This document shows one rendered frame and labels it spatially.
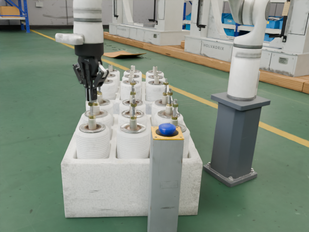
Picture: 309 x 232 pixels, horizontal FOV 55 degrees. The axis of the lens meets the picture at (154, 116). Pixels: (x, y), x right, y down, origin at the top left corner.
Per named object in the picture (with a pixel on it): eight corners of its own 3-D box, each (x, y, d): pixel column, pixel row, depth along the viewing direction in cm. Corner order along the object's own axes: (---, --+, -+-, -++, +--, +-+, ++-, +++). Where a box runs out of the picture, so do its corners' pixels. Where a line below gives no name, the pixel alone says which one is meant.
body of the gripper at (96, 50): (111, 39, 77) (111, 75, 80) (89, 37, 82) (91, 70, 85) (87, 41, 72) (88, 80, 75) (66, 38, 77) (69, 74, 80)
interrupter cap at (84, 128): (104, 123, 90) (104, 120, 90) (107, 133, 83) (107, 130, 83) (78, 124, 88) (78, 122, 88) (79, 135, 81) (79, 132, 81)
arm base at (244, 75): (239, 92, 109) (246, 44, 103) (260, 99, 102) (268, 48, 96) (220, 95, 104) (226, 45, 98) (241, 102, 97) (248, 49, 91)
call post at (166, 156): (172, 230, 83) (180, 127, 73) (176, 249, 77) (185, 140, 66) (146, 231, 83) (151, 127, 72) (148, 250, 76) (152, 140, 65)
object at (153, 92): (164, 116, 148) (166, 80, 142) (165, 124, 139) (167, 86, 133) (145, 116, 148) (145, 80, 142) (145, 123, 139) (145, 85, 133)
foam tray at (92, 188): (178, 154, 126) (180, 114, 120) (197, 215, 90) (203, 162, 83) (84, 154, 123) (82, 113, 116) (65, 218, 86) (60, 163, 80)
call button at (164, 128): (174, 130, 71) (174, 122, 70) (176, 137, 67) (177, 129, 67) (157, 130, 71) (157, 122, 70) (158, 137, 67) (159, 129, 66)
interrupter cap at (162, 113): (156, 111, 102) (156, 109, 102) (178, 111, 102) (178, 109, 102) (158, 119, 95) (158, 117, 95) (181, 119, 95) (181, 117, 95)
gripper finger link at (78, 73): (81, 62, 84) (91, 79, 83) (78, 66, 85) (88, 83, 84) (72, 63, 82) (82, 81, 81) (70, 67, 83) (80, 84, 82)
